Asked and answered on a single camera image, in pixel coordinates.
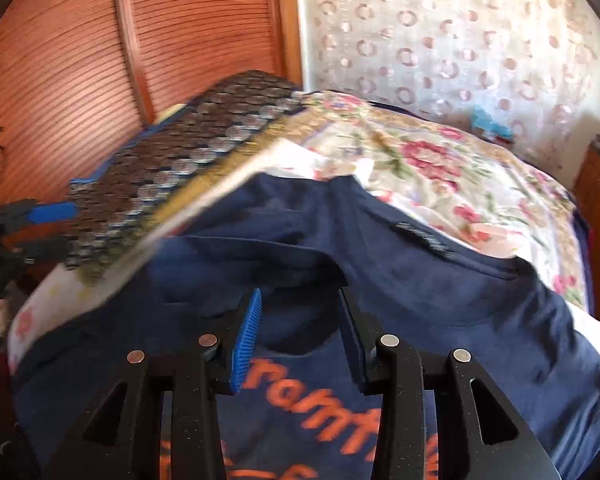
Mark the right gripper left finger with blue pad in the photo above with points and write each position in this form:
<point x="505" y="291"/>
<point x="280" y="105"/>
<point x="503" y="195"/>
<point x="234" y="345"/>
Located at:
<point x="119" y="434"/>

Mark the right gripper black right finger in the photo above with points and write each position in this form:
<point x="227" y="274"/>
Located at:
<point x="480" y="433"/>

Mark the navy blue printed t-shirt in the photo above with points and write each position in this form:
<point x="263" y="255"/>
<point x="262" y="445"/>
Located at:
<point x="300" y="415"/>

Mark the white red-flower bed sheet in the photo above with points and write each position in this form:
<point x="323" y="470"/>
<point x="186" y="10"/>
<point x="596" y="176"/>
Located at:
<point x="66" y="294"/>

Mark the dark patterned folded quilt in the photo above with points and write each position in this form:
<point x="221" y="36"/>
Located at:
<point x="115" y="206"/>

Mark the wooden louvered wardrobe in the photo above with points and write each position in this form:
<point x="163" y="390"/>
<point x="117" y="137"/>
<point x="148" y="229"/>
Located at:
<point x="79" y="77"/>

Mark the floral beige blanket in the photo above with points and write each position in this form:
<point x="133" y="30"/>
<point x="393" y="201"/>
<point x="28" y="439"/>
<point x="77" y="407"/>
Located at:
<point x="468" y="189"/>

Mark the blue box at headboard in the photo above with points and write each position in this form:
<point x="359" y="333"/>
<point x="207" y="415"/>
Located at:
<point x="483" y="125"/>

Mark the sheer circle-pattern curtain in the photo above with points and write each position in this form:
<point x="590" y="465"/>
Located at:
<point x="533" y="65"/>

